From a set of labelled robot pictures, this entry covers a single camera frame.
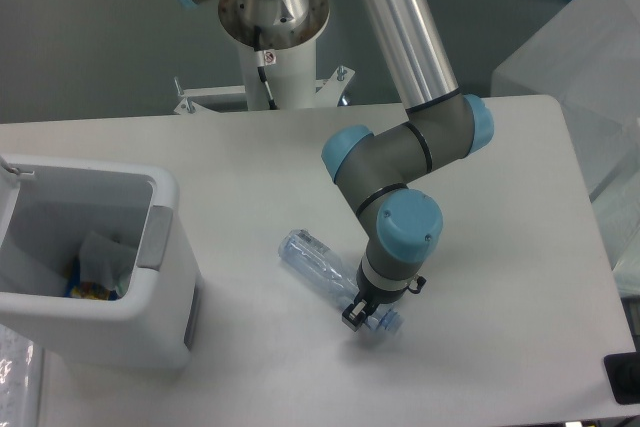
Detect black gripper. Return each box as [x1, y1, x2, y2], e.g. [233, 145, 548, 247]
[341, 267, 426, 332]

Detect clear plastic water bottle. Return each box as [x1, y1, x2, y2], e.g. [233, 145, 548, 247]
[277, 228, 405, 336]

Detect clear plastic wrapper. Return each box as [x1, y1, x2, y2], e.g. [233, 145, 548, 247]
[78, 231, 137, 298]

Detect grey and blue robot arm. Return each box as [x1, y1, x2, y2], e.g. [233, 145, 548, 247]
[178, 0, 494, 330]

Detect white trash can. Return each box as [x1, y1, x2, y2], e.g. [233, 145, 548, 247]
[1, 154, 203, 368]

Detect black device at edge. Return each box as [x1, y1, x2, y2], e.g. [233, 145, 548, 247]
[603, 352, 639, 405]

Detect blue yellow snack packet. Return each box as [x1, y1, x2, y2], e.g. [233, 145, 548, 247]
[64, 257, 115, 301]

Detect clear plastic sheet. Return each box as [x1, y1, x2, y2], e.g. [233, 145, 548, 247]
[1, 326, 43, 426]

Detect translucent white plastic box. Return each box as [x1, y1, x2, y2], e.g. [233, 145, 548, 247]
[491, 0, 639, 194]

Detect white base frame bracket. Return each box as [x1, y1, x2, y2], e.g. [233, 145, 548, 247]
[173, 65, 356, 115]

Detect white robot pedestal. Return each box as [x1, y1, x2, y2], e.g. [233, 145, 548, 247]
[236, 40, 316, 111]

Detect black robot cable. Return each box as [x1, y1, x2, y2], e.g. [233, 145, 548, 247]
[252, 25, 279, 111]

